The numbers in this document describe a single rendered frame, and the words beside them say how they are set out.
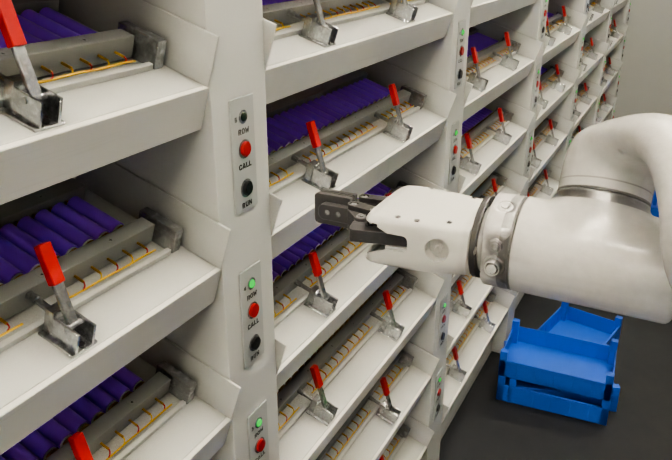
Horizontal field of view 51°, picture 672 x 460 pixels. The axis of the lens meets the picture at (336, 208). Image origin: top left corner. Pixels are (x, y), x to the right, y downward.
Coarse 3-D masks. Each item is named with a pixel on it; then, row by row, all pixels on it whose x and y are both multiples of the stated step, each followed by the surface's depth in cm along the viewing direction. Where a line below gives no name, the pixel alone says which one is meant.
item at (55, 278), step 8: (40, 248) 56; (48, 248) 56; (40, 256) 56; (48, 256) 56; (56, 256) 57; (40, 264) 56; (48, 264) 56; (56, 264) 57; (48, 272) 56; (56, 272) 57; (48, 280) 56; (56, 280) 56; (64, 280) 57; (56, 288) 57; (64, 288) 57; (56, 296) 57; (64, 296) 57; (64, 304) 57; (64, 312) 57; (72, 312) 58; (64, 320) 58; (72, 320) 58
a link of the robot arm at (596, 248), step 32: (576, 192) 57; (608, 192) 56; (544, 224) 57; (576, 224) 56; (608, 224) 55; (640, 224) 55; (512, 256) 58; (544, 256) 57; (576, 256) 56; (608, 256) 55; (640, 256) 54; (512, 288) 60; (544, 288) 58; (576, 288) 56; (608, 288) 55; (640, 288) 54
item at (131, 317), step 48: (96, 192) 78; (144, 192) 74; (192, 240) 73; (144, 288) 67; (192, 288) 69; (96, 336) 60; (144, 336) 65; (0, 384) 53; (48, 384) 54; (96, 384) 61; (0, 432) 52
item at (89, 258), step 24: (96, 240) 67; (120, 240) 68; (144, 240) 72; (72, 264) 63; (96, 264) 66; (0, 288) 58; (24, 288) 59; (48, 288) 61; (0, 312) 57; (0, 336) 56
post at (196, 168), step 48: (144, 0) 66; (192, 0) 63; (240, 0) 67; (240, 48) 69; (240, 96) 70; (192, 144) 69; (192, 192) 71; (240, 240) 75; (192, 336) 78; (240, 336) 78; (240, 384) 80; (240, 432) 82
